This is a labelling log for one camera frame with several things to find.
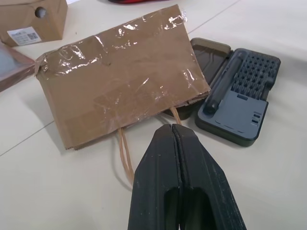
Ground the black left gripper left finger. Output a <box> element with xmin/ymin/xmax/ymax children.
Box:
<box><xmin>127</xmin><ymin>124</ymin><xmax>183</xmax><ymax>230</ymax></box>

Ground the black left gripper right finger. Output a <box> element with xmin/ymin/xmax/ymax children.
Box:
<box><xmin>171</xmin><ymin>123</ymin><xmax>248</xmax><ymax>230</ymax></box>

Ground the dark screwdriver bit set case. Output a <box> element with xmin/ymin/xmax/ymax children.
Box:
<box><xmin>165</xmin><ymin>37</ymin><xmax>282</xmax><ymax>148</ymax></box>

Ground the brown taped paper bag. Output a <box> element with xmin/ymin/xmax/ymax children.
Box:
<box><xmin>34</xmin><ymin>4</ymin><xmax>212</xmax><ymax>188</ymax></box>

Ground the red and black object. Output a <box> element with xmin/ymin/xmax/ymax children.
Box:
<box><xmin>107</xmin><ymin>0</ymin><xmax>168</xmax><ymax>5</ymax></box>

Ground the brown cardboard box with label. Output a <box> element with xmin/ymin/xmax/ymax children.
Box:
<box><xmin>0</xmin><ymin>0</ymin><xmax>68</xmax><ymax>47</ymax></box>

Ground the black screwdriver handle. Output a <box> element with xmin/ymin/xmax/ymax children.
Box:
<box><xmin>203</xmin><ymin>52</ymin><xmax>244</xmax><ymax>115</ymax></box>

